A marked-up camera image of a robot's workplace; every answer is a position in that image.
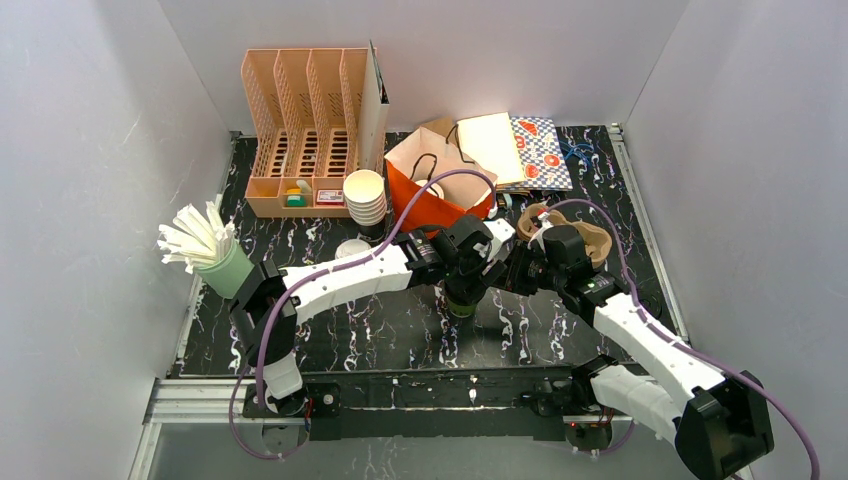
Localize brown pulp cup carrier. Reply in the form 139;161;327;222
516;203;613;268

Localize white plastic cup lid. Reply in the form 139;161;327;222
415;179;445;199

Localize orange paper bag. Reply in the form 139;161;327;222
385;127;498;232

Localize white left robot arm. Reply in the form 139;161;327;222
229;215;515;405

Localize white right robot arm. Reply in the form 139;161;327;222
494;226;774;479

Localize blue checkered paper bag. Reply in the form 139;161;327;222
504;116;573;192

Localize white lid stack upper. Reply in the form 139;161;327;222
335;238;371;260

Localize stack of white paper cups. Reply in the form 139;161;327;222
343;169;388;242

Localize blue rubber bands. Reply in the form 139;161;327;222
559;140;595;168

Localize cream paper bag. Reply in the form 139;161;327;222
457;112;525;186

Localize red white staple box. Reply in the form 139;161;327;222
315;189;345;206

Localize translucent white bottle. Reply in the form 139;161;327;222
296;178;313;195

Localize green stamp box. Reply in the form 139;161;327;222
285;194;308;208

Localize pink desk organizer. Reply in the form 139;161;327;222
241;45;389;219

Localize white wrapped straws bundle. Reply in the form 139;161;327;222
156;201;238;274

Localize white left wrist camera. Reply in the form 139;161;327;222
483;218;515;254

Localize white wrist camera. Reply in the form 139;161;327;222
529;210;565;253
483;218;515;254

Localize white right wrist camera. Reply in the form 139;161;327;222
529;210;565;253

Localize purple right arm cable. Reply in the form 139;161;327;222
539;198;823;480

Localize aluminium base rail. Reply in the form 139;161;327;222
142;377;737;425

